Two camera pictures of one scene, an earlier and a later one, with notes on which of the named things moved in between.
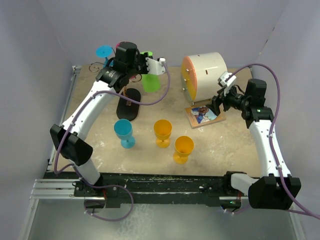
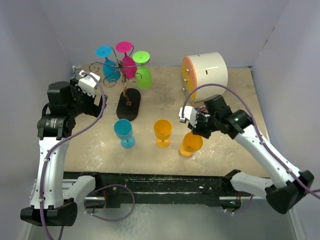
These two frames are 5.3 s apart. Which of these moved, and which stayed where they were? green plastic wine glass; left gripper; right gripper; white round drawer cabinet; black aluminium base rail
Moved: left gripper; green plastic wine glass; right gripper
Stayed: black aluminium base rail; white round drawer cabinet
